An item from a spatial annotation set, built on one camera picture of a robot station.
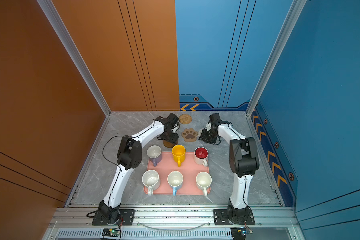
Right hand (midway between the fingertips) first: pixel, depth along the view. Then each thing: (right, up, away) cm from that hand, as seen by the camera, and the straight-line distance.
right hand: (200, 139), depth 98 cm
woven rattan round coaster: (-10, +14, +18) cm, 25 cm away
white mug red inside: (-1, -10, -6) cm, 11 cm away
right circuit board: (+15, -42, -28) cm, 53 cm away
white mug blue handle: (-16, -22, -13) cm, 30 cm away
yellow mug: (-14, -8, -4) cm, 17 cm away
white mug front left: (-30, -22, -13) cm, 39 cm away
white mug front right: (0, -22, -14) cm, 26 cm away
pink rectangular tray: (-8, -17, -8) cm, 21 cm away
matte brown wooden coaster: (-21, -4, -1) cm, 21 cm away
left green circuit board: (-46, -42, -27) cm, 68 cm away
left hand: (-19, -1, +5) cm, 19 cm away
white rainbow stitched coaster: (0, +4, +10) cm, 11 cm away
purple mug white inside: (-30, -8, -5) cm, 31 cm away
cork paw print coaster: (-7, +2, +8) cm, 11 cm away
